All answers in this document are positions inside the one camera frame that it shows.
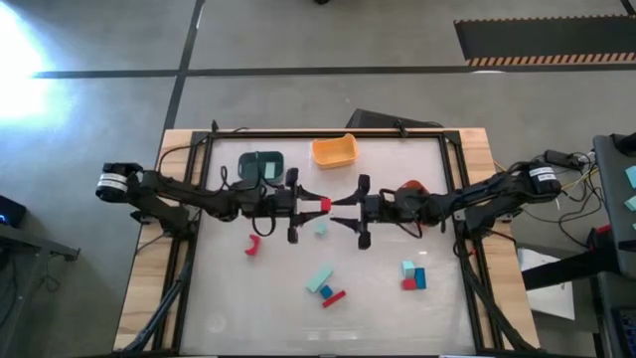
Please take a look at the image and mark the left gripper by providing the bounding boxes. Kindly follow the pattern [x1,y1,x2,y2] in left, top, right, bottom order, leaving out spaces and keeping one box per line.
[257,167,330,245]

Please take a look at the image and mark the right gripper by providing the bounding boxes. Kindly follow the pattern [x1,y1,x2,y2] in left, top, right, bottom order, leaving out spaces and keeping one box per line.
[330,173,398,250]

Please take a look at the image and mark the red arch block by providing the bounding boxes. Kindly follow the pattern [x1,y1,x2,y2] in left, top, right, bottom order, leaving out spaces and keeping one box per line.
[243,233,262,258]

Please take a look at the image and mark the long teal block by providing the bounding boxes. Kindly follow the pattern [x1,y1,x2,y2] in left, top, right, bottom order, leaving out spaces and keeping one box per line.
[305,263,334,294]

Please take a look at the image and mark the yellow plastic bin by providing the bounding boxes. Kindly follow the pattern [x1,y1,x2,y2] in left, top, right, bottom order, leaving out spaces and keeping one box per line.
[310,132,360,170]

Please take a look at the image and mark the orange plastic bin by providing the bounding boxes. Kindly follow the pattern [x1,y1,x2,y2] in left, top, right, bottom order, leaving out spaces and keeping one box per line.
[397,179,429,197]

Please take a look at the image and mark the dark teal plastic bin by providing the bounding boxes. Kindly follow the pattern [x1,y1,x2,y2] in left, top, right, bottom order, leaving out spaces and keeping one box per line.
[237,150,285,186]

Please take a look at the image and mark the long red block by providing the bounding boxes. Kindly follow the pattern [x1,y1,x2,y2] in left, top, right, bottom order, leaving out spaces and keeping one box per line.
[321,289,348,309]

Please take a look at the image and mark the flat black device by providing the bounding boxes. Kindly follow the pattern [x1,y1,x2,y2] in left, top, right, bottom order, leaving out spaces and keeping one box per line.
[345,107,444,130]

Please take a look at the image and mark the black power adapter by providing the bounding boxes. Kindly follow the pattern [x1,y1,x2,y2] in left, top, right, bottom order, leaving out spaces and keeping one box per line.
[544,148,582,171]

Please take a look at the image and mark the white paper sheet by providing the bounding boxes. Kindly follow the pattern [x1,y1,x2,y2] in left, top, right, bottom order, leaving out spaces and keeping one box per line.
[516,247,576,321]

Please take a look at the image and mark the black support beam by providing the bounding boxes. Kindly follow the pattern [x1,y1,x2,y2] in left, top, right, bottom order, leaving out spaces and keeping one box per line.
[521,238,622,291]

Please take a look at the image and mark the black hazard striped floor mat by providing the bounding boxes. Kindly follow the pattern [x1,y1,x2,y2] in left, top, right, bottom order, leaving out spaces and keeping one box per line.
[453,14,636,68]

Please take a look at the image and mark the dark side table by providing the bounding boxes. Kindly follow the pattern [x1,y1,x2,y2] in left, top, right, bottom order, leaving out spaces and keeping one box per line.
[592,132,636,279]

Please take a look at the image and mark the dark metal desk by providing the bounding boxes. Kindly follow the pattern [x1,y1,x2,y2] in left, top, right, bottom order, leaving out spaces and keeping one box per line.
[0,223,81,358]

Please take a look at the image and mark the small black box device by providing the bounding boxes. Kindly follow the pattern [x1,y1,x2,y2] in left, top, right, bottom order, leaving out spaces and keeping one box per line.
[0,194,28,229]

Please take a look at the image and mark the dark laptop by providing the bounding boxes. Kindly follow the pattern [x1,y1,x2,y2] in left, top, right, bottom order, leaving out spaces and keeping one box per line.
[593,270,636,358]

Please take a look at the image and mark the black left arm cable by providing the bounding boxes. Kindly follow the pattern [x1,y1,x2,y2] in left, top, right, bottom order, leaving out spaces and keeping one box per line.
[156,126,277,238]

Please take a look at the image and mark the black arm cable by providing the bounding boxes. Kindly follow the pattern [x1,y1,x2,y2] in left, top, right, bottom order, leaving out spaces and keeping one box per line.
[156,126,277,238]
[396,218,448,241]

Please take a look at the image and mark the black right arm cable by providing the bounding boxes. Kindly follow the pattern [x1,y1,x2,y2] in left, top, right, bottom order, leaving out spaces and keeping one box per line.
[396,218,448,241]

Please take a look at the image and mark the black table frame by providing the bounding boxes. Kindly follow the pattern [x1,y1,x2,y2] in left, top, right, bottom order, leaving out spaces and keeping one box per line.
[118,118,538,357]

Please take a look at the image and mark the yellow cable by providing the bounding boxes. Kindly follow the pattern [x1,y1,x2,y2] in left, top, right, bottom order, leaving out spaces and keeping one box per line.
[560,167,600,196]

